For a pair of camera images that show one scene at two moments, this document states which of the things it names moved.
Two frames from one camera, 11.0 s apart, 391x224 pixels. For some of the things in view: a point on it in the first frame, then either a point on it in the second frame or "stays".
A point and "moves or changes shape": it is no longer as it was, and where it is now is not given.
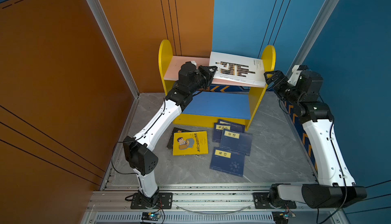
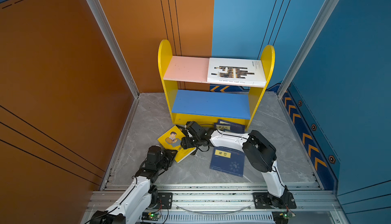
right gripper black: (278, 74) to (185, 142)
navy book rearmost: (234, 126) stays
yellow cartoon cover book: (192, 143) moves or changes shape
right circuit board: (282, 217) stays
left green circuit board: (150, 216) stays
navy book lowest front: (228, 161) stays
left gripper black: (207, 75) to (170, 156)
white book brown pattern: (238, 68) moves or changes shape
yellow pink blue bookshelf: (223, 100) stays
